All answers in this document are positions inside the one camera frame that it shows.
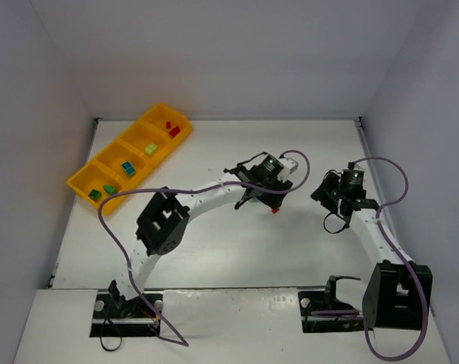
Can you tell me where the red arch lego piece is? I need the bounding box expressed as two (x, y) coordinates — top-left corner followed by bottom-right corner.
(169, 126), (181, 138)

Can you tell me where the light green lego brick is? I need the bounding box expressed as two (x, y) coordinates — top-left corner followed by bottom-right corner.
(144, 143), (158, 155)

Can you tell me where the light blue lego brick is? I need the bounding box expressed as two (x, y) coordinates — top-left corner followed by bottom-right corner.
(121, 161), (137, 177)

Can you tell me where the dark green lego brick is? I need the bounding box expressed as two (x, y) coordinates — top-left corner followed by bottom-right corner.
(102, 184), (118, 196)

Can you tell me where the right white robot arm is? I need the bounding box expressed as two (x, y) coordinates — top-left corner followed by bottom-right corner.
(311, 169), (432, 331)

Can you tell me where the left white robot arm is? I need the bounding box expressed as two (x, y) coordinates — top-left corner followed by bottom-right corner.
(108, 155), (298, 303)

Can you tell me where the green lego in bin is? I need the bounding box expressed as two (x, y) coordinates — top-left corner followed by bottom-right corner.
(88, 189), (102, 202)

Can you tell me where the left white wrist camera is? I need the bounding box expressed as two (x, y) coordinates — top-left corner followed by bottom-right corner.
(278, 158), (299, 175)

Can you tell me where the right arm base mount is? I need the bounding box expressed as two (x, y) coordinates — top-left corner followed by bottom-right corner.
(297, 275), (366, 334)

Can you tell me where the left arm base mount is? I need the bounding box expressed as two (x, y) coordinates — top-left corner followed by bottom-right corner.
(90, 291), (161, 338)

